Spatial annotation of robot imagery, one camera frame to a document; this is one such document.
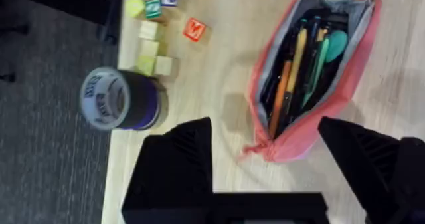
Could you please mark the pale yellow toy block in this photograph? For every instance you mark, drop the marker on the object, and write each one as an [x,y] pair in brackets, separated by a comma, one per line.
[163,65]
[149,30]
[149,48]
[146,65]

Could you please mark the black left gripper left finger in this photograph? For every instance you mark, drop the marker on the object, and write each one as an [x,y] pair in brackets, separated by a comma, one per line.
[179,171]

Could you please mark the purple tape roll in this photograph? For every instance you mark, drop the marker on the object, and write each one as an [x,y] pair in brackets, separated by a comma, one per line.
[121,99]

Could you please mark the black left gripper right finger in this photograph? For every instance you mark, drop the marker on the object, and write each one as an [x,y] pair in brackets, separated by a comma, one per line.
[365,161]

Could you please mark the green and white toy block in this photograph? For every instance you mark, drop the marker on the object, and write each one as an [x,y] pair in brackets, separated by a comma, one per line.
[153,8]

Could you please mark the black table leg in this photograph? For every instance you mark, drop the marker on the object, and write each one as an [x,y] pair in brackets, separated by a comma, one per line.
[99,8]

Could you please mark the pink zip pencil bag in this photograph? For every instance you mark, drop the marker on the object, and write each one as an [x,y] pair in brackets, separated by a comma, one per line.
[308,74]

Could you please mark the yellow-green toy block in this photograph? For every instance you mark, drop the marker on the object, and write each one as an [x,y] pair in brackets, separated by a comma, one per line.
[135,5]

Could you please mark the red toy block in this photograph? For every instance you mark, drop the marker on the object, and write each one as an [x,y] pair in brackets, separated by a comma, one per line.
[194,29]

